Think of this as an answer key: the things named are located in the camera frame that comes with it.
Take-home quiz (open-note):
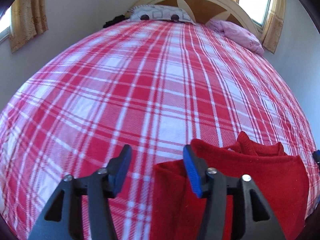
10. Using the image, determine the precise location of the large sliding window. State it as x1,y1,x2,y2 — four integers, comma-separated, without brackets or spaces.
0,5,12,44

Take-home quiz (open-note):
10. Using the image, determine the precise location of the small sliding window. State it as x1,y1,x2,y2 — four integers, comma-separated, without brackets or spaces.
237,0,273,28

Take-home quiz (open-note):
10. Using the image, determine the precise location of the dark cloth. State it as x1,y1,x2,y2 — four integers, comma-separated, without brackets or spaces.
102,15,130,28

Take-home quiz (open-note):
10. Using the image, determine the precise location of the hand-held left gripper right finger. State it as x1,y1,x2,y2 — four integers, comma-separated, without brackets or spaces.
183,144,287,240

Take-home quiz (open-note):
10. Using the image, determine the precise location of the pink floral pillow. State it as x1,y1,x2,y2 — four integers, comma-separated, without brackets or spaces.
205,19,265,57

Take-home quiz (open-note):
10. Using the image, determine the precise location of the yellow floral curtain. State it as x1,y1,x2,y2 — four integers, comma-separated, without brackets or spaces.
9,0,48,53

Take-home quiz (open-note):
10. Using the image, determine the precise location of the red plaid bed sheet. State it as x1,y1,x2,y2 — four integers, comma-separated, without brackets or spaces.
0,19,320,240

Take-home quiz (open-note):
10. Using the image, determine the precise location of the grey patterned pillow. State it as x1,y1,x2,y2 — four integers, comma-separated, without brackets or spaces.
126,4,197,25

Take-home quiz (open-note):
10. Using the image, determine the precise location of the red knitted sweater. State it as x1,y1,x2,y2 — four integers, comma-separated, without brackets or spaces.
150,131,310,240

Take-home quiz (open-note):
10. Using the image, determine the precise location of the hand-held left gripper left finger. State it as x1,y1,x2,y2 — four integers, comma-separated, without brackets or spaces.
27,144,133,240

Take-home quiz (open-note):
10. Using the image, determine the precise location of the cream wooden headboard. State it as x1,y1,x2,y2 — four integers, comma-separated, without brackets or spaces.
132,0,259,35

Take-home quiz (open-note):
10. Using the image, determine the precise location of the narrow yellow curtain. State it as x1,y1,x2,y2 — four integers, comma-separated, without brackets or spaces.
260,0,288,54

